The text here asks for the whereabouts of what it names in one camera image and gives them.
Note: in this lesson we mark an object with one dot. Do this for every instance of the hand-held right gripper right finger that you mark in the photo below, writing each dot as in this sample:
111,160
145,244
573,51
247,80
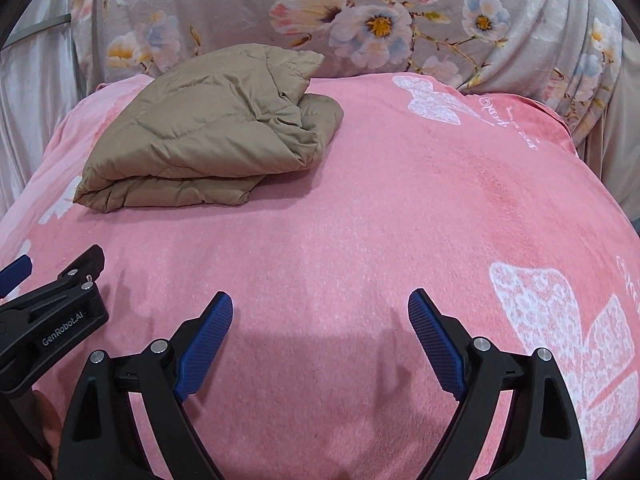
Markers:
437,345

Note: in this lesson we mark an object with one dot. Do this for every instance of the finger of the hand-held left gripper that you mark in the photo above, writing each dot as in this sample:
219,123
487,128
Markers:
82,264
15,271

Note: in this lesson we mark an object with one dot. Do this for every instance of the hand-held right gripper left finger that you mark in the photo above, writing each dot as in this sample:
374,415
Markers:
205,345

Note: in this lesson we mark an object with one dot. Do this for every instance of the tan padded jacket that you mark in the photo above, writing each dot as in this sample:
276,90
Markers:
210,130

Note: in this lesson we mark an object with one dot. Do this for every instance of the person's left hand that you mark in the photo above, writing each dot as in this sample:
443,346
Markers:
49,417

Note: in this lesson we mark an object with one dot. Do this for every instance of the white satin cloth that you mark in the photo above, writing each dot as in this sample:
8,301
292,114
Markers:
40,110

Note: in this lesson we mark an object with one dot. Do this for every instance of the pink fleece blanket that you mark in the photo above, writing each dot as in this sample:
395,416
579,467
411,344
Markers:
350,210

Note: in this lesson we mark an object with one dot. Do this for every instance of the grey floral quilt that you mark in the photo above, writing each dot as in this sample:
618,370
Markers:
225,5

